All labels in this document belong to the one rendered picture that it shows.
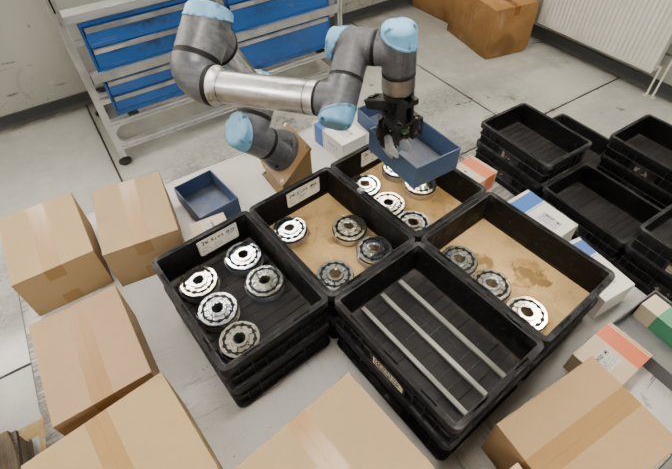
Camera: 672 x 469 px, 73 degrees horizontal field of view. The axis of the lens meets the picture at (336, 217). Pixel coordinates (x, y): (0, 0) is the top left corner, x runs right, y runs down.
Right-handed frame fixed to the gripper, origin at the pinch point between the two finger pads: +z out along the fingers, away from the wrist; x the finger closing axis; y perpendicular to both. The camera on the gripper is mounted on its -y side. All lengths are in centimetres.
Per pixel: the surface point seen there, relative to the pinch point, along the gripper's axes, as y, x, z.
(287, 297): 6.7, -39.5, 26.3
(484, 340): 44, -4, 29
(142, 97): -195, -42, 71
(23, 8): -280, -80, 34
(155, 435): 26, -79, 16
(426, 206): 0.4, 13.7, 29.8
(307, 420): 40, -51, 18
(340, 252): 1.4, -19.2, 27.5
